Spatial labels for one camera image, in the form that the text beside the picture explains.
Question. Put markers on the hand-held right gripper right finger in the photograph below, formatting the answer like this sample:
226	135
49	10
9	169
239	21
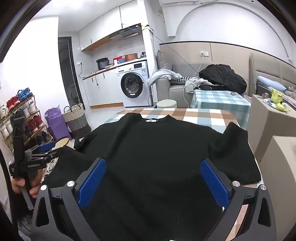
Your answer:
214	183

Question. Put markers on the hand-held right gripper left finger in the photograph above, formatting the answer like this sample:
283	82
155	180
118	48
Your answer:
92	183

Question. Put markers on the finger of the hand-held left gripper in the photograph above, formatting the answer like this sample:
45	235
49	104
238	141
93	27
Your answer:
47	146
54	154

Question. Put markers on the black knit sweater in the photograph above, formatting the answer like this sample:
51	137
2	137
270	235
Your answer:
150	150

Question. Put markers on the person's left hand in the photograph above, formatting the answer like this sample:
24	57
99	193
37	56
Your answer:
18	184

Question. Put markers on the round wooden stool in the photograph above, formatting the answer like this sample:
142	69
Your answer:
62	142

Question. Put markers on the purple bag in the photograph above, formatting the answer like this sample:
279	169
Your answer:
56	122

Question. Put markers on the shoe rack with shoes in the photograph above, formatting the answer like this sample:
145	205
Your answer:
34	121

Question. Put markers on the metal shoe rack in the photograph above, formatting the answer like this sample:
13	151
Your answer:
8	136

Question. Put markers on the woven laundry basket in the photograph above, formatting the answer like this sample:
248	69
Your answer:
75	118

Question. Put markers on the brown blue checked tablecloth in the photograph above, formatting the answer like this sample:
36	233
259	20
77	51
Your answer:
196	118

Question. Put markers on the dark glass door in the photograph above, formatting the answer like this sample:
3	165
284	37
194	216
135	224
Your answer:
68	74

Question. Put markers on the beige cabinet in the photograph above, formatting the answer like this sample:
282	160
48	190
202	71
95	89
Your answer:
266	125

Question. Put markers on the blue checked small table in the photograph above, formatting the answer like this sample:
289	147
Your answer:
219	104

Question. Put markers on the white kitchen counter cabinet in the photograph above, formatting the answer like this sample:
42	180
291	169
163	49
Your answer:
104	90

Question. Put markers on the round pale stool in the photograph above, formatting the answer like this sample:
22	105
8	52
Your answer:
166	103

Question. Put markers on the black cooking pot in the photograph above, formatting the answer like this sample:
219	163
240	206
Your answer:
103	64

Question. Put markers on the grey garment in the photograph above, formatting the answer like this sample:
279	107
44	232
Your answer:
192	84

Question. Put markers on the small green toy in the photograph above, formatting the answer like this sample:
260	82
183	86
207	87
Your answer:
281	107

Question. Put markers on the grey sofa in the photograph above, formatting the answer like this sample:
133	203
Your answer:
163	91

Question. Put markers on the green frog toy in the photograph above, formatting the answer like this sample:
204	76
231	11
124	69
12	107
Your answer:
276	96

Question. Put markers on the black puffy jacket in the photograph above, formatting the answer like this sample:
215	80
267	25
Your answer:
222	75

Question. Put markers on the houndstooth pillow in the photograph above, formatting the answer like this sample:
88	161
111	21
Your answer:
181	78

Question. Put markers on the red container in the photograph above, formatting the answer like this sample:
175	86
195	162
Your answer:
118	59

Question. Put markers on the light blue pillow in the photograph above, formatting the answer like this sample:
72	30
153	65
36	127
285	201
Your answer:
270	83

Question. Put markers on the white washing machine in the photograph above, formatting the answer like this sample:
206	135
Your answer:
138	69

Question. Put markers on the light grey blanket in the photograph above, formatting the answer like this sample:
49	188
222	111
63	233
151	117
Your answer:
159	75

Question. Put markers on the beige padded headboard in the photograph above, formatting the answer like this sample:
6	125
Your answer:
270	67

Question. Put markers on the grey sofa cushion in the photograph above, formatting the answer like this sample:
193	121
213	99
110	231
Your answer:
163	60

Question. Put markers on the steel range hood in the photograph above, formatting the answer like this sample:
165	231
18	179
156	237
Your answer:
126	32

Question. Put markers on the white wall cabinets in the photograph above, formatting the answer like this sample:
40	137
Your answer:
104	30

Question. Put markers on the white wall socket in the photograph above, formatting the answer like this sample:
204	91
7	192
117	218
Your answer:
204	53

